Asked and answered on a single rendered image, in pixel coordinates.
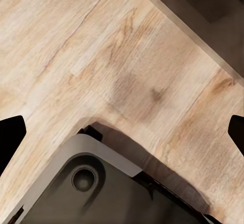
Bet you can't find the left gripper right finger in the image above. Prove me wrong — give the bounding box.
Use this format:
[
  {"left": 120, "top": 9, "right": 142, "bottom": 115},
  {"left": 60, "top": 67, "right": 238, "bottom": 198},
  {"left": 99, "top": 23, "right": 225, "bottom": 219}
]
[{"left": 228, "top": 115, "right": 244, "bottom": 156}]

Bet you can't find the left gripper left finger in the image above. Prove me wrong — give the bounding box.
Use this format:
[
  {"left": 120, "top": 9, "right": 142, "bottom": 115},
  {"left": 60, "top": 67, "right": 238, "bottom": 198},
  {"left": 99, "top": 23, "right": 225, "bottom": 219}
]
[{"left": 0, "top": 115, "right": 26, "bottom": 176}]

